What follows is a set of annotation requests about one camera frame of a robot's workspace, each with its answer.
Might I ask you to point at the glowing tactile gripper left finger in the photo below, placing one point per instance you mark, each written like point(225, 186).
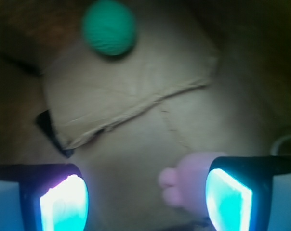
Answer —
point(43, 197)

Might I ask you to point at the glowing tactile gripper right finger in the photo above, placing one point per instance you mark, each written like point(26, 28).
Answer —
point(249, 193)

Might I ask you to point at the green ball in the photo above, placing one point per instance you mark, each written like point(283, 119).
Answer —
point(109, 27)

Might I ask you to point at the pink plush toy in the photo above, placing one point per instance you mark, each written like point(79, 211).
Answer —
point(183, 186)

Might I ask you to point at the brown paper lined box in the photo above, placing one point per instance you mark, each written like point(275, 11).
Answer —
point(204, 76)

